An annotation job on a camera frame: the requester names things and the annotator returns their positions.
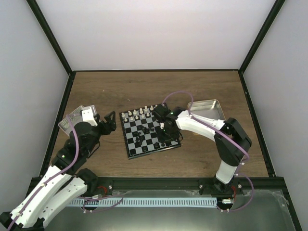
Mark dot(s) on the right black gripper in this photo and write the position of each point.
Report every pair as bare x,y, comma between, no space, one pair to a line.
163,139

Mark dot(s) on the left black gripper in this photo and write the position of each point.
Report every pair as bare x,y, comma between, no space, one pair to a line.
112,125

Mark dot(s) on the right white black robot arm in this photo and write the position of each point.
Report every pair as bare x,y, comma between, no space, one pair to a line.
231,140

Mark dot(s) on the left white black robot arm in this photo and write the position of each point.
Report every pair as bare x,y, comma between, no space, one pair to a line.
64,179

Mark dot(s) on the pile of black chess pieces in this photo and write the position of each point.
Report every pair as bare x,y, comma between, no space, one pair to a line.
141,132

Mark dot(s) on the black and silver chessboard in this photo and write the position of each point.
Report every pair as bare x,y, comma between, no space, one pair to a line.
133,149

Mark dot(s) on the gold metal tin tray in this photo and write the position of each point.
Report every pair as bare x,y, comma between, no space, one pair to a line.
210,109

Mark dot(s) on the light blue slotted cable duct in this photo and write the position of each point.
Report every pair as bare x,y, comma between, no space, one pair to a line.
202,202

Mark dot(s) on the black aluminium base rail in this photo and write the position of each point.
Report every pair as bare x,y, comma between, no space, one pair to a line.
208,186

